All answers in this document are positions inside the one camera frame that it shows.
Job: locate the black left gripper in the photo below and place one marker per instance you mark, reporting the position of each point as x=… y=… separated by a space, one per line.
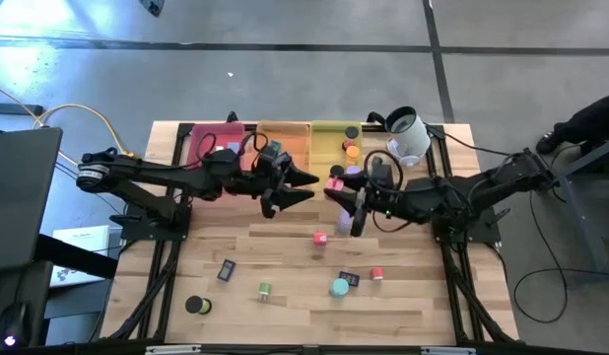
x=260 y=182

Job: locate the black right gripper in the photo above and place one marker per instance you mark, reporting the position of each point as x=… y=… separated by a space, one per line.
x=388 y=201

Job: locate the black-capped blue sand timer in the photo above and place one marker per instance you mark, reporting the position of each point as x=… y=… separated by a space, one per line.
x=337 y=170

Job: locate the orange sand timer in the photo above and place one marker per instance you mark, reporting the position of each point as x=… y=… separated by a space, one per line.
x=353 y=152

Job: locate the pink wall charger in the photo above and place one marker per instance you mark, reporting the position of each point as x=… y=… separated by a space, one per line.
x=320 y=238

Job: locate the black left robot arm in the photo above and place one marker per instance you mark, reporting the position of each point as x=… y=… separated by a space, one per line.
x=152 y=171

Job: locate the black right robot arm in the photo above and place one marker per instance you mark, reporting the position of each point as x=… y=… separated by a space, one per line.
x=482 y=187

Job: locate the orange plastic bin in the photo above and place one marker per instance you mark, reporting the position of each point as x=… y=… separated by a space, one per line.
x=297 y=143

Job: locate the yellow plastic bin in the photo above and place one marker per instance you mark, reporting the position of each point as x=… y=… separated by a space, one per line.
x=326 y=148

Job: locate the black-capped red sand timer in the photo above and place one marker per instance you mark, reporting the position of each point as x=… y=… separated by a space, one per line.
x=352 y=132

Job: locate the lavender cube charger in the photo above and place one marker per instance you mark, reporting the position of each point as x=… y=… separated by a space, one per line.
x=233 y=147

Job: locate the indigo digital clock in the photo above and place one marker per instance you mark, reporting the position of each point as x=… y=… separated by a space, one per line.
x=353 y=277

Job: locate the white cup with black rim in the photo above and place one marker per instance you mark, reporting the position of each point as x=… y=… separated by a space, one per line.
x=413 y=135

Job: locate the teal sand timer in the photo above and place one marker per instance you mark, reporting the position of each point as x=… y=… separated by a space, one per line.
x=340 y=287

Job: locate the pink plastic bin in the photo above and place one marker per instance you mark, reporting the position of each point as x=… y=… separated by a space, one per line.
x=221 y=129

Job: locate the navy digital clock grey screen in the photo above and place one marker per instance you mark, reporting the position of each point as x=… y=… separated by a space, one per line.
x=226 y=270

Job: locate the black-capped yellow sand timer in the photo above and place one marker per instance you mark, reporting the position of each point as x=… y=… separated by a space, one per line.
x=196 y=305

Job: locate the white paper booklet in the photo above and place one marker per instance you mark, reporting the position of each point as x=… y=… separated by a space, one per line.
x=85 y=235

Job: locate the dark object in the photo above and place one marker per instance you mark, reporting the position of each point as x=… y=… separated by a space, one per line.
x=152 y=6

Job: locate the black stand bar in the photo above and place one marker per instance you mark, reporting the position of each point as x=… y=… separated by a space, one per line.
x=73 y=254

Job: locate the grey metal stand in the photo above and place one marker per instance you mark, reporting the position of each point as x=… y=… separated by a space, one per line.
x=590 y=212

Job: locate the person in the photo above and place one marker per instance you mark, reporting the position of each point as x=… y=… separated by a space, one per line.
x=595 y=118

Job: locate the black monitor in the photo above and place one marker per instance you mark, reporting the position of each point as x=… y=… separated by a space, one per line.
x=19 y=197

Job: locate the black computer mouse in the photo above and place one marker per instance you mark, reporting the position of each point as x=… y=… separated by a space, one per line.
x=14 y=323

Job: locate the small red wall charger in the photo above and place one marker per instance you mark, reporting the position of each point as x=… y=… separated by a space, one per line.
x=377 y=273

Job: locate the green wall charger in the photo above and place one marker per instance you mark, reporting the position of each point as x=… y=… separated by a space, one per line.
x=264 y=289

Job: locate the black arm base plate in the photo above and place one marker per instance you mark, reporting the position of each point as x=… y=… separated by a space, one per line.
x=484 y=231
x=132 y=232

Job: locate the black aluminium table frame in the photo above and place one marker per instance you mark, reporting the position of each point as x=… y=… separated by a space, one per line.
x=235 y=351

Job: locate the silver metal bracket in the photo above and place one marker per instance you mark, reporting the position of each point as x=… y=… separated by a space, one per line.
x=171 y=350
x=447 y=351

